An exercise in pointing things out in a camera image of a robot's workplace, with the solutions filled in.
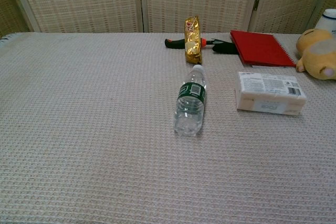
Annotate white peach tissue pack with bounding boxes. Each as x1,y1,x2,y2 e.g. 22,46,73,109
234,71,308,116

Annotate clear green-label water bottle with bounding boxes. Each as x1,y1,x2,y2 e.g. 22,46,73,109
172,64,207,137

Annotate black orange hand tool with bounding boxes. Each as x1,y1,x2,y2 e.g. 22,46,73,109
164,37,238,55

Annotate gold foil snack packet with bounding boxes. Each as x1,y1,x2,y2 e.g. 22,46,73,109
183,16,204,65

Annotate beige woven tablecloth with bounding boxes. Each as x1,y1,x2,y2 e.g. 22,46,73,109
0,31,336,224

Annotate red spiral notebook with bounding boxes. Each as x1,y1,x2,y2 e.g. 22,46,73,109
229,29,298,69

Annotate yellow plush toy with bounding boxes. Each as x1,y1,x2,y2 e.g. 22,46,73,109
296,28,336,81

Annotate white blue-striped container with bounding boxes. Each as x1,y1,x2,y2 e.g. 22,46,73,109
314,8,336,36

